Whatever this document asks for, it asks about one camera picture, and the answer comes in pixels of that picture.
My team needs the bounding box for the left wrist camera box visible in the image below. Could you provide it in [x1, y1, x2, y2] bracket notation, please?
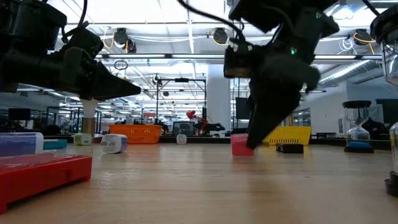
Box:
[61, 27, 104, 62]

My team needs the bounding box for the purple and white charger cube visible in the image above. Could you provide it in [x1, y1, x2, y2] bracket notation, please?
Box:
[0, 133, 44, 157]
[100, 133, 129, 154]

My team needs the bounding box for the white dome lamp metal base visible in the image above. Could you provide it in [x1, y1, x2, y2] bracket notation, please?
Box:
[80, 98, 100, 138]

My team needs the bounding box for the black hourglass blue sand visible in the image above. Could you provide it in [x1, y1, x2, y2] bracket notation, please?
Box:
[342, 100, 375, 154]

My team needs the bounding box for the red desk lamp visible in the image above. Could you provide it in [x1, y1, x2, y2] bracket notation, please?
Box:
[185, 110, 210, 136]

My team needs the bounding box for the pink charger cube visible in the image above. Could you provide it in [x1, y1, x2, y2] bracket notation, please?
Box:
[230, 133, 253, 157]

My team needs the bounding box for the green charger cube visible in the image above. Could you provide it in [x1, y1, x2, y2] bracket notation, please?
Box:
[72, 133, 93, 146]

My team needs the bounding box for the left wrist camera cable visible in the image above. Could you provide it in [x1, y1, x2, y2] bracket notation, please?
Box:
[61, 0, 90, 43]

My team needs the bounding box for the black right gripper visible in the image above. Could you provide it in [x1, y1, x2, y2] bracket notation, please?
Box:
[247, 54, 321, 149]

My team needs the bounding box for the small black box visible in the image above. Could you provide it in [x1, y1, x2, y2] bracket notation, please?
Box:
[275, 142, 305, 154]

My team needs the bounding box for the black metal stand frame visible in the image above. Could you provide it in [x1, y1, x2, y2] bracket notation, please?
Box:
[155, 77, 207, 127]

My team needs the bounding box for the white building column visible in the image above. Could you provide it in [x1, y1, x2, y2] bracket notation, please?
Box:
[206, 63, 232, 133]

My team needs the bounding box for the black aluminium table frame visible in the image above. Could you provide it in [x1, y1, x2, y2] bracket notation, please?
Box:
[0, 133, 398, 151]

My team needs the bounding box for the small teal box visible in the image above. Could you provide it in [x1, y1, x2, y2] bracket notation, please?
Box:
[43, 139, 68, 150]

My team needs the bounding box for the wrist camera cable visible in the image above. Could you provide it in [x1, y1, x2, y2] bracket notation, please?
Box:
[176, 0, 246, 40]
[61, 0, 90, 43]

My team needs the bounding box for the long ceiling light fixture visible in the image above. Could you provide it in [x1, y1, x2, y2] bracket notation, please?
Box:
[95, 53, 382, 60]

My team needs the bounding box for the yellow plastic basket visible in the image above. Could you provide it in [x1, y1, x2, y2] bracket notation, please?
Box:
[263, 126, 313, 146]

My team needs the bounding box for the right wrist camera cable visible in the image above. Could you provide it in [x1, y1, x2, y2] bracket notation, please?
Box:
[176, 0, 246, 40]

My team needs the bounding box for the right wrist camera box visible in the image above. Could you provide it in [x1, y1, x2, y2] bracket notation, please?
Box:
[223, 39, 253, 79]

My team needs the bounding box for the black monitor screen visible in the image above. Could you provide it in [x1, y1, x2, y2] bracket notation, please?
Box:
[235, 96, 250, 121]

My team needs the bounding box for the black ceiling cord reel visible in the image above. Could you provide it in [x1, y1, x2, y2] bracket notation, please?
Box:
[112, 27, 137, 54]
[353, 27, 377, 46]
[212, 27, 229, 45]

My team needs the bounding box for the small red box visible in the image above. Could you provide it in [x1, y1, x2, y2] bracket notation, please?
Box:
[0, 153, 93, 215]

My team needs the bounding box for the orange plastic basket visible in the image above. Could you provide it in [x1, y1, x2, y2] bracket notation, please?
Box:
[108, 124, 163, 144]

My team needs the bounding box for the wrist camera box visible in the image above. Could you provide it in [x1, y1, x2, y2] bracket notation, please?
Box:
[61, 27, 104, 62]
[223, 39, 253, 79]

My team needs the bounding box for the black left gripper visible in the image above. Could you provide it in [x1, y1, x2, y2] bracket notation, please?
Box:
[0, 49, 142, 101]

